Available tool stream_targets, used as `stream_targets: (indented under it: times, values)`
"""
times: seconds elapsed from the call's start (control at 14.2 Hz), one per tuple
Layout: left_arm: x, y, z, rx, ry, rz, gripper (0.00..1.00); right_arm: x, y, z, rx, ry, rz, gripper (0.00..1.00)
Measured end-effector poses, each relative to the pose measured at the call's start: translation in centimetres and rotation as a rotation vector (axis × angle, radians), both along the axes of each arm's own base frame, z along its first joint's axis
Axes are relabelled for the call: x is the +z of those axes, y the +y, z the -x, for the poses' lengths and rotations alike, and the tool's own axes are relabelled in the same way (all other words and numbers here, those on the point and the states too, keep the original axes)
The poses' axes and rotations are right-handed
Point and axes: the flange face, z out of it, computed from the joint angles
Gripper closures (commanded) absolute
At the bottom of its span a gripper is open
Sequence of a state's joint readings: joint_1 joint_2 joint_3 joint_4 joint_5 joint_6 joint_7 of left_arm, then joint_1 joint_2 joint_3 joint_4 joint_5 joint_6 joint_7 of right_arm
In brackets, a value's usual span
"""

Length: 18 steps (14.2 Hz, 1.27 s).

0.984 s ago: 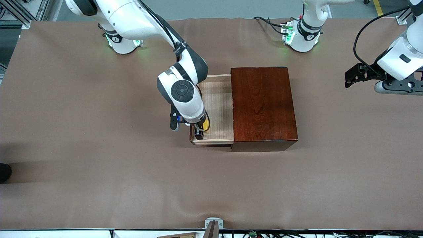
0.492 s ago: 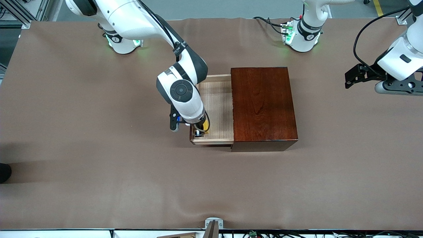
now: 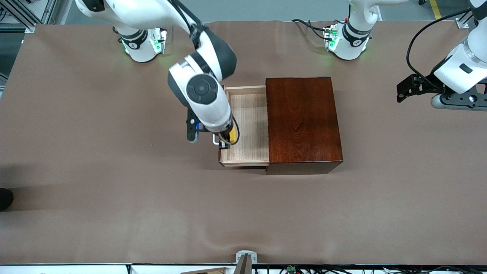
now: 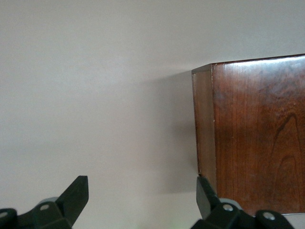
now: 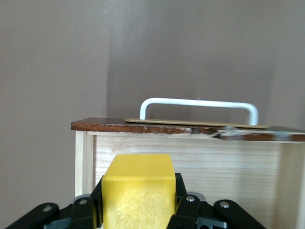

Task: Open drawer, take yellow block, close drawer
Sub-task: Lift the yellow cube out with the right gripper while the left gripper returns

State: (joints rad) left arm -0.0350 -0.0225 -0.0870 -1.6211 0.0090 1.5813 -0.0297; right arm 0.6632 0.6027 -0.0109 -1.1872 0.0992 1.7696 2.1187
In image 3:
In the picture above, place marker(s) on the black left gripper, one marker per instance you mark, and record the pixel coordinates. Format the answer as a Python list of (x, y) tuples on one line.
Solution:
[(427, 83)]

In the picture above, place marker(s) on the yellow block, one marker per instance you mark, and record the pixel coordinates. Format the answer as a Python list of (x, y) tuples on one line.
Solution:
[(233, 135)]

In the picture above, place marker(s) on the light wood drawer tray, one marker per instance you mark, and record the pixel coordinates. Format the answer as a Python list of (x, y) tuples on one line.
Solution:
[(251, 125)]

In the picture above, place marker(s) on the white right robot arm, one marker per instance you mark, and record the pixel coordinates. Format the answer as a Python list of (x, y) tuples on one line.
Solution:
[(205, 106)]

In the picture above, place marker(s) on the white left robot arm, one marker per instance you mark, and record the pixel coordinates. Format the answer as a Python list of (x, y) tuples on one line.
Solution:
[(464, 64)]

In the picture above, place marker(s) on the dark brown wooden cabinet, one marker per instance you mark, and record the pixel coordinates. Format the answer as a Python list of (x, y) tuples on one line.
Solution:
[(304, 125)]

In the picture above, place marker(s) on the brown table mat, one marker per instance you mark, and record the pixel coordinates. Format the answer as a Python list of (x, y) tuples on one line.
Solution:
[(114, 171)]

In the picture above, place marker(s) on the light wooden board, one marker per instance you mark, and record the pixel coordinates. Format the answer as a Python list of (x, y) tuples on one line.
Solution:
[(209, 271)]

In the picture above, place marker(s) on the aluminium frame profile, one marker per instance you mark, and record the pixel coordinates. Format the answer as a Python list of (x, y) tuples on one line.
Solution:
[(23, 19), (462, 23)]

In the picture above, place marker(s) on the metal table edge bracket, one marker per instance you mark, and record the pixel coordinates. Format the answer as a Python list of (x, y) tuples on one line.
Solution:
[(253, 258)]

